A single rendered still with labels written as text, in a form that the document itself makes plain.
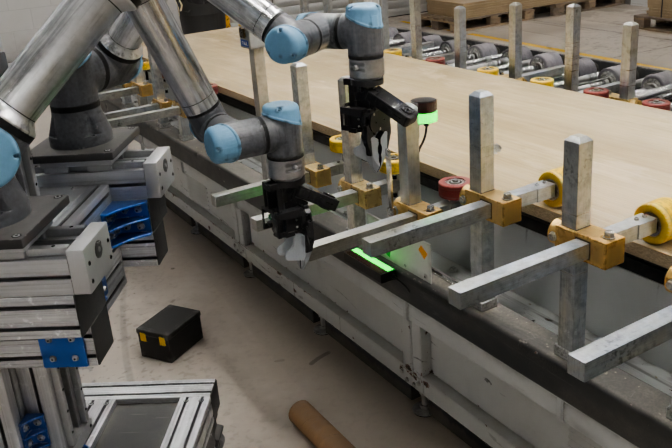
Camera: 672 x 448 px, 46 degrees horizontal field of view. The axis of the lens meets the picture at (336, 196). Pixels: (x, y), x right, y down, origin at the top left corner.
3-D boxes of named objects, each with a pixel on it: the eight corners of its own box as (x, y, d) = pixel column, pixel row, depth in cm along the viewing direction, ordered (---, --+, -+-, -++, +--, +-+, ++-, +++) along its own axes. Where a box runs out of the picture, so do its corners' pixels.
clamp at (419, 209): (426, 235, 179) (425, 215, 177) (392, 218, 190) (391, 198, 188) (446, 229, 182) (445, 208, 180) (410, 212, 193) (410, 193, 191)
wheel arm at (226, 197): (217, 210, 209) (214, 195, 208) (211, 207, 212) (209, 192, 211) (354, 173, 230) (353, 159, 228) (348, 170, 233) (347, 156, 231)
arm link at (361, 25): (351, 1, 168) (388, 1, 164) (354, 52, 172) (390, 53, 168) (335, 6, 161) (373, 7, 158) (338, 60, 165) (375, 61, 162)
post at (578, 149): (570, 380, 150) (579, 139, 134) (556, 372, 153) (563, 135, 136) (583, 374, 152) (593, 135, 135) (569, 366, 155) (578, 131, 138)
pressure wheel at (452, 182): (453, 233, 185) (452, 187, 181) (432, 223, 191) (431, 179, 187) (480, 224, 188) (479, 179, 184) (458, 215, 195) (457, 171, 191)
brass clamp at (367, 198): (364, 210, 199) (362, 192, 198) (336, 196, 210) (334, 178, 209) (384, 204, 202) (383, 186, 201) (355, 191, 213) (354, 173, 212)
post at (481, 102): (482, 312, 169) (480, 93, 152) (471, 306, 172) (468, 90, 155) (494, 307, 171) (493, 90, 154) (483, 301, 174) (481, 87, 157)
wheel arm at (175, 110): (107, 131, 290) (105, 120, 289) (105, 130, 293) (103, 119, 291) (216, 109, 311) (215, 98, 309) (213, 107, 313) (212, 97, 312)
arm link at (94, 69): (37, 106, 188) (25, 50, 183) (77, 93, 199) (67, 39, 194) (75, 109, 183) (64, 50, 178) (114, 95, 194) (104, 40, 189)
